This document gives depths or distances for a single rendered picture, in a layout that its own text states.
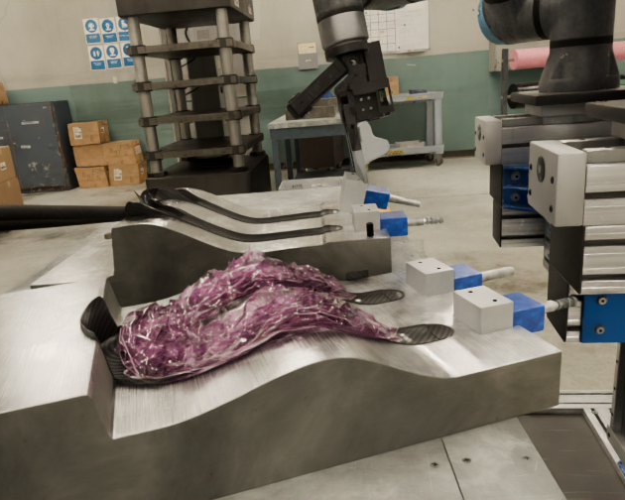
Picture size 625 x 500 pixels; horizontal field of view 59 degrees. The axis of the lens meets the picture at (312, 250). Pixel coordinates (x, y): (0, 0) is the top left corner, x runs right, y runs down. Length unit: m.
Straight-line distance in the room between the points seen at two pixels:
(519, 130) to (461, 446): 0.83
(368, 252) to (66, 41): 7.59
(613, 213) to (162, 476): 0.58
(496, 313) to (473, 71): 7.01
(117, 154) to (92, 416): 7.23
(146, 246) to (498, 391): 0.49
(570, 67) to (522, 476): 0.91
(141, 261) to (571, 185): 0.56
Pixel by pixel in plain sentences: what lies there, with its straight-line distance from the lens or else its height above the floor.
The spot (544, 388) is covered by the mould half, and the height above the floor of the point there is 0.82.
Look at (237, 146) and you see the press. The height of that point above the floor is 0.62.
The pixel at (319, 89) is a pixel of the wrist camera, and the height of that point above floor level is 1.08.
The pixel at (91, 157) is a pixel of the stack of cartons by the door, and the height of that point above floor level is 0.39.
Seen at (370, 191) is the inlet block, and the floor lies 0.92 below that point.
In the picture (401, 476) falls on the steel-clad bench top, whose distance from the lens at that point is 0.47.
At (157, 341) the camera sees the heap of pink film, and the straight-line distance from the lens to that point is 0.50.
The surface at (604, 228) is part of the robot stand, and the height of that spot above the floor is 0.90.
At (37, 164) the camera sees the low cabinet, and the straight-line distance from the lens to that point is 7.95.
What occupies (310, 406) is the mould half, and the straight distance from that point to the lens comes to 0.44.
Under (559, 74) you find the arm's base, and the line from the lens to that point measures 1.26.
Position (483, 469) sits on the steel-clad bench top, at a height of 0.80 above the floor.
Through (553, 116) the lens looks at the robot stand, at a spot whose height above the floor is 0.99.
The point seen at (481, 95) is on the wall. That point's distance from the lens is 7.55.
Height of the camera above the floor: 1.10
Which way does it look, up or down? 17 degrees down
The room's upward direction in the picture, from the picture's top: 5 degrees counter-clockwise
